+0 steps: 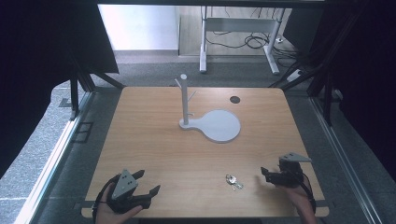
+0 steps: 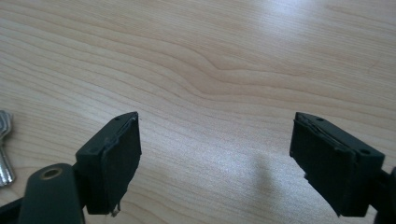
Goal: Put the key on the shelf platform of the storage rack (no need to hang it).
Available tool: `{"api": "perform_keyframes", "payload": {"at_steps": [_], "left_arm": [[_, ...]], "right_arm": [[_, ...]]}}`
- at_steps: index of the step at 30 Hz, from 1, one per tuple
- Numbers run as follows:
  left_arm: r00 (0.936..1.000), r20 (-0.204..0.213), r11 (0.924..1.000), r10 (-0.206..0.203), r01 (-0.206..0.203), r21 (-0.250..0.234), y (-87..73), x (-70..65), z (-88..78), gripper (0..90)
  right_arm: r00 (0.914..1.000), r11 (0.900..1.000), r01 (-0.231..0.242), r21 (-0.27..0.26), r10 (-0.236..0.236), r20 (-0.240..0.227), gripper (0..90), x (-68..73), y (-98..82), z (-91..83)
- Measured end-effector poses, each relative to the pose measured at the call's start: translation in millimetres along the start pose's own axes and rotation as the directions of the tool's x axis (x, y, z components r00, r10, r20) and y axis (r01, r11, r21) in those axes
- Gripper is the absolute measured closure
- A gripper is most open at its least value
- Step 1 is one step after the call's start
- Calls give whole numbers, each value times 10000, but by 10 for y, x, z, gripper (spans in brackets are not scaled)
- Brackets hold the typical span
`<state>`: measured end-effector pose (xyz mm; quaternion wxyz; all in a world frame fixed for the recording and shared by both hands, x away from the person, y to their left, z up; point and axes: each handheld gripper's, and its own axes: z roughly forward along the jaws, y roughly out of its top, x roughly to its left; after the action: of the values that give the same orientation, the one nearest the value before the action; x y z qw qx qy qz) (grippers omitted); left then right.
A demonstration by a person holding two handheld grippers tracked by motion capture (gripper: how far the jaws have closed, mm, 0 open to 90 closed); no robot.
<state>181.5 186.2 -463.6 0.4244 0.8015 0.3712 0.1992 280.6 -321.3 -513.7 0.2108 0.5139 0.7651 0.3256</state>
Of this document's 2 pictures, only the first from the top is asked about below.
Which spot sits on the person's right hand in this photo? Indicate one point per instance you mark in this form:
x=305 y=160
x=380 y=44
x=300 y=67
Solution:
x=299 y=200

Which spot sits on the dark round table grommet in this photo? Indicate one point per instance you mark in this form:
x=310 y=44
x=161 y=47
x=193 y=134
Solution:
x=234 y=99

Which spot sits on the white stand with round base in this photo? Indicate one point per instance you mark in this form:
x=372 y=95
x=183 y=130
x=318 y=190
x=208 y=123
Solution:
x=214 y=123

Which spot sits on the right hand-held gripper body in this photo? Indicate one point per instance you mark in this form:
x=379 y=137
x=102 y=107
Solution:
x=291 y=172

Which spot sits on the person's left hand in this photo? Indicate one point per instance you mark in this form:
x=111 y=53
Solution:
x=109 y=211

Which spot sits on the white desk frame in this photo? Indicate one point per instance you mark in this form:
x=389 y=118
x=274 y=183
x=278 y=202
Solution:
x=239 y=34

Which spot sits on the silver key bunch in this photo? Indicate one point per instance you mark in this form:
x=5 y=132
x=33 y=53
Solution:
x=233 y=181

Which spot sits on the aluminium rail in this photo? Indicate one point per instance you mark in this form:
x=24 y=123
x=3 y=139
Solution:
x=341 y=155
x=49 y=168

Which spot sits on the black metal frame strut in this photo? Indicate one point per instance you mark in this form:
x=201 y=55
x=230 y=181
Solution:
x=81 y=84
x=314 y=77

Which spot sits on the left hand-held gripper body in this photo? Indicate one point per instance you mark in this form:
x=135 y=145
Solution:
x=124 y=186

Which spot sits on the black curtain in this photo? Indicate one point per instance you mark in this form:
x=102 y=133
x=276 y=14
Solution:
x=358 y=68
x=40 y=68

